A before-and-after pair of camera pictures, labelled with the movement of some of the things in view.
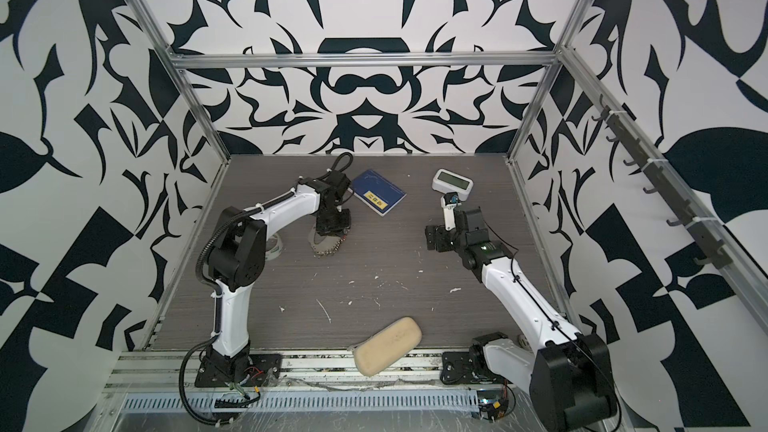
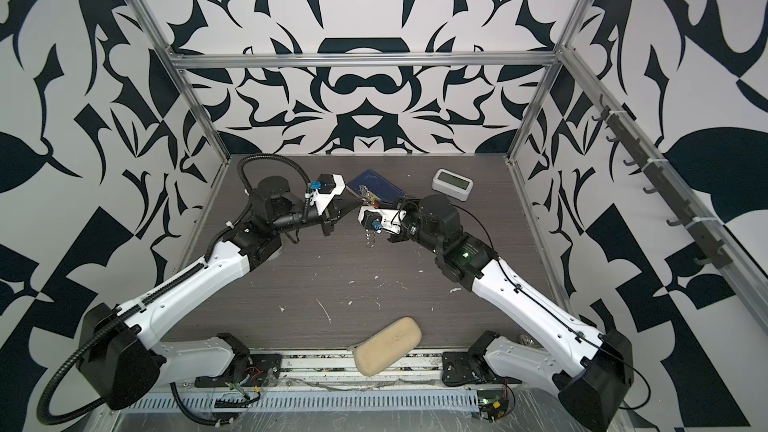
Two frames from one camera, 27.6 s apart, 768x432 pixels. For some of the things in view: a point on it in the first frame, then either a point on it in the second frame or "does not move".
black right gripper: x=432 y=232 → x=399 y=238
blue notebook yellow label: x=377 y=192 does not move
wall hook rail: x=641 y=158 does not move
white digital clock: x=446 y=181 does not move
